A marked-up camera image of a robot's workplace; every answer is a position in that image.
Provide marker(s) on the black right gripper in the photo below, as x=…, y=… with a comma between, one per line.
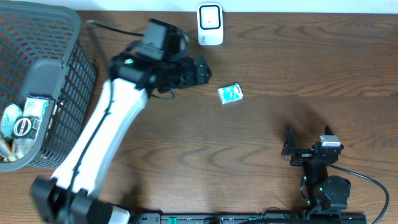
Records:
x=290, y=149

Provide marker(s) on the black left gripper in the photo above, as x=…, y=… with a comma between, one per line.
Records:
x=189, y=72

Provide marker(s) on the green tissue pack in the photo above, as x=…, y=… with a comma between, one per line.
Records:
x=230, y=93

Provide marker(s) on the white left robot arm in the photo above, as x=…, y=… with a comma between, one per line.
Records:
x=72, y=193

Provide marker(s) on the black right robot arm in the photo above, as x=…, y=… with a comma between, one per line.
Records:
x=325, y=194

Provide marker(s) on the white barcode scanner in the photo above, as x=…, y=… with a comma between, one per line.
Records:
x=210, y=24

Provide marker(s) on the grey plastic mesh basket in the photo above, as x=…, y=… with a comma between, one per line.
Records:
x=42, y=55

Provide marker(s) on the white packet in basket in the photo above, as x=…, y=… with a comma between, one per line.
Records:
x=35, y=106

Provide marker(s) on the round green label snack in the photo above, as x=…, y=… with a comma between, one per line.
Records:
x=26, y=127

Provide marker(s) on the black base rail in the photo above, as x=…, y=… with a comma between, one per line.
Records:
x=156, y=218

